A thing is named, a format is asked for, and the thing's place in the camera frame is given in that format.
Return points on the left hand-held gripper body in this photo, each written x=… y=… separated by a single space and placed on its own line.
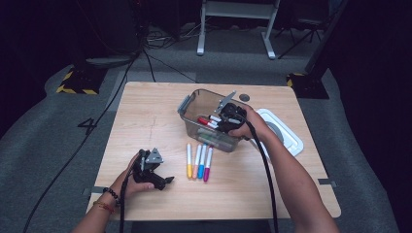
x=148 y=168

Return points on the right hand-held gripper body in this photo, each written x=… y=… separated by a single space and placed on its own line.
x=234 y=113

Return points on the black marker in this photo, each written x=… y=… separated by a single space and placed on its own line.
x=215 y=118

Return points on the green marker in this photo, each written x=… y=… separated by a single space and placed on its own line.
x=213 y=141

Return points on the red marker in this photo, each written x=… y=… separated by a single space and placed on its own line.
x=204 y=121

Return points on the yellow marker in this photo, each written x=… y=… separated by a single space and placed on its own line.
x=189 y=161

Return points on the pink marker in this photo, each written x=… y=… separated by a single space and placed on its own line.
x=196 y=163

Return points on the clear grey storage box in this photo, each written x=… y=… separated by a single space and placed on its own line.
x=200 y=103

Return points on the light blue marker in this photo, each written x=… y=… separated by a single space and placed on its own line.
x=201 y=163

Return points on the magenta marker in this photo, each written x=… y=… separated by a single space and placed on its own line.
x=208 y=165

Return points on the person's right hand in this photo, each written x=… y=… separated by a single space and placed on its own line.
x=256 y=126

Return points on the person's left hand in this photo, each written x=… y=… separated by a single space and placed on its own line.
x=128 y=187

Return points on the grey table grommet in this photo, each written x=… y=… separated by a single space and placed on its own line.
x=244 y=97

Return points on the grey tape strip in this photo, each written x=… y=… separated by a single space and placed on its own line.
x=94 y=190
x=327 y=182

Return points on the white box lid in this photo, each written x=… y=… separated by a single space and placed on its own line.
x=290 y=136

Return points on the black yellow striped stand base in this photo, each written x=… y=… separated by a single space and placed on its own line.
x=81 y=84
x=307 y=87

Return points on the black tripod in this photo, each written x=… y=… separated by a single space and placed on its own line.
x=301 y=35

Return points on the grey floor plate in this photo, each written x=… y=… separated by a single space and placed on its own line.
x=110 y=60

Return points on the dark stand pole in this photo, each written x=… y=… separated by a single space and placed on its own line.
x=324 y=39

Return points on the white desk frame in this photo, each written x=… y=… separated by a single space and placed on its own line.
x=238 y=9

